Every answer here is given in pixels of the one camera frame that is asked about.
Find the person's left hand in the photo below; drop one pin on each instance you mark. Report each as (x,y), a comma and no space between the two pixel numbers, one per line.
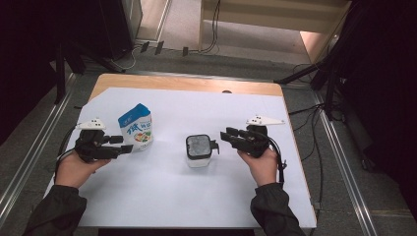
(73,170)

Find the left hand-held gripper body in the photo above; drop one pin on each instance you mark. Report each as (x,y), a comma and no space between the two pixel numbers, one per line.
(91,147)

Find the metal floor rail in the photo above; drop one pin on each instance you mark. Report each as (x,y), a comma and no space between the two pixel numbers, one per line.
(30,157)
(347,177)

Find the light wooden shelf unit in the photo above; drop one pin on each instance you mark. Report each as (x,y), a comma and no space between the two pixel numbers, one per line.
(262,14)

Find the clear jar with black lid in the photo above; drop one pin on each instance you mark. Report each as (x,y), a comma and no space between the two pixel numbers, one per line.
(198,146)

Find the white table sheet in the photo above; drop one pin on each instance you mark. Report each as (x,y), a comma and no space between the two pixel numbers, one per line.
(170,196)

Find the black metal stand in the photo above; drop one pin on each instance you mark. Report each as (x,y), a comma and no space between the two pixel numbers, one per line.
(60,78)

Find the small black floor block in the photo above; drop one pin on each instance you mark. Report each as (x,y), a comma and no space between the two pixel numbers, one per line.
(159,47)
(185,51)
(145,47)

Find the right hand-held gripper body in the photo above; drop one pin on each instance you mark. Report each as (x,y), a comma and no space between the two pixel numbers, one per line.
(259,142)

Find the person's right hand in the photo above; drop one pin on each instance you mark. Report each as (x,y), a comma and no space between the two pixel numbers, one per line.
(265,168)

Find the black table grommet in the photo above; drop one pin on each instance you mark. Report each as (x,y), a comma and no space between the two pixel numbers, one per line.
(226,91)

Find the grey metal cabinet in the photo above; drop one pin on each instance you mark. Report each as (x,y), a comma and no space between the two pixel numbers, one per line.
(132,16)

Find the black tripod stand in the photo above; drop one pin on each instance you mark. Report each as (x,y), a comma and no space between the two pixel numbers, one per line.
(330,98)

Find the blue and white salt bag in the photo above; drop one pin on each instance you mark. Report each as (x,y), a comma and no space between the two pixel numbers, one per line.
(137,131)

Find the dark curtain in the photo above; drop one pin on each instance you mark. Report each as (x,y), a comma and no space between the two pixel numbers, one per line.
(387,82)
(26,49)

